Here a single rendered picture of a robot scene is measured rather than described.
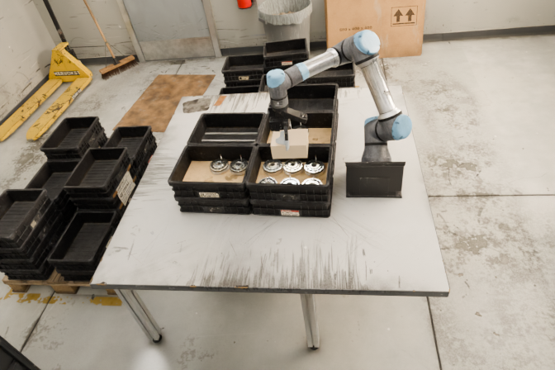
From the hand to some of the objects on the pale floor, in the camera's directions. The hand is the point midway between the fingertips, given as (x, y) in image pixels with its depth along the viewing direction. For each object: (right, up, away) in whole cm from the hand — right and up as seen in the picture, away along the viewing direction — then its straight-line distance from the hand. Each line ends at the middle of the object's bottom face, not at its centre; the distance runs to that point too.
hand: (289, 140), depth 188 cm
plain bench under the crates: (+2, -64, +95) cm, 114 cm away
